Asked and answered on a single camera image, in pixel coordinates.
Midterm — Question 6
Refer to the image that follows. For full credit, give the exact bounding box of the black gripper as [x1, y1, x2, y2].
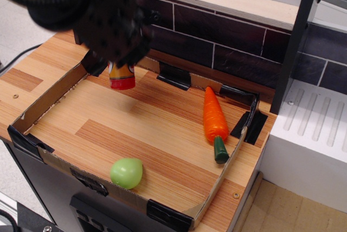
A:
[73, 0, 160, 68]

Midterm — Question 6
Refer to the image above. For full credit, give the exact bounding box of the red hot sauce bottle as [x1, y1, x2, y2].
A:
[108, 62, 136, 90]

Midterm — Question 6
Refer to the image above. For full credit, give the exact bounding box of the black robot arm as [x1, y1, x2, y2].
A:
[12, 0, 159, 67]

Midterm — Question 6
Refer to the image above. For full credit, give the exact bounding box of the orange toy carrot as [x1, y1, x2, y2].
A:
[203, 86, 229, 164]

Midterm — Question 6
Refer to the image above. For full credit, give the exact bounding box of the green toy pear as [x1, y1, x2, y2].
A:
[110, 158, 143, 190]

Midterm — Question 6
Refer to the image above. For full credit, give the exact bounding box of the black toy oven front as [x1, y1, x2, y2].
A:
[69, 196, 127, 231]

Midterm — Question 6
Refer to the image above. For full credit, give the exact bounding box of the white ribbed drainboard counter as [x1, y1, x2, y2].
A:
[260, 80, 346, 212]

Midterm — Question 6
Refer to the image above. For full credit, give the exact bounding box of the black cable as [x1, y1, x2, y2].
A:
[0, 43, 41, 74]

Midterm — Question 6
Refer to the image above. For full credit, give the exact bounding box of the black vertical post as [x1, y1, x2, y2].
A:
[270, 0, 320, 114]

